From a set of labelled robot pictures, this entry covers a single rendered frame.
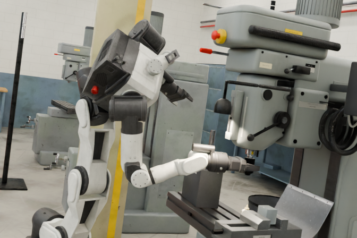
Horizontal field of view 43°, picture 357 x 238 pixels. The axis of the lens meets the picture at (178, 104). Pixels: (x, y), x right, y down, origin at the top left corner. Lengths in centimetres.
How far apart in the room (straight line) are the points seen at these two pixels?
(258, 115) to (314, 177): 51
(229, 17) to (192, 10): 1004
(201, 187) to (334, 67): 83
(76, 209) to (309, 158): 114
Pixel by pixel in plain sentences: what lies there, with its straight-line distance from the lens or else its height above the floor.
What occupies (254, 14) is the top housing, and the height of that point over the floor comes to 185.
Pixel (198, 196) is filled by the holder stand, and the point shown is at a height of 101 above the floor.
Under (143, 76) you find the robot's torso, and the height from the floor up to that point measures 155.
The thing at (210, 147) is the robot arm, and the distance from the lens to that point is 193.
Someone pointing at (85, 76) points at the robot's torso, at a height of 152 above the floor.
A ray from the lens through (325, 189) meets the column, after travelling 218.
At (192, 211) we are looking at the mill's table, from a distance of 222.
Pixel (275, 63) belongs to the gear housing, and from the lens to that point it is 187.
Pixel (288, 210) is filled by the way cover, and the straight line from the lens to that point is 229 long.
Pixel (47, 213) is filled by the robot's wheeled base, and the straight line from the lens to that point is 259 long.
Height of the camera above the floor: 156
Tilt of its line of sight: 3 degrees down
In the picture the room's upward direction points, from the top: 8 degrees clockwise
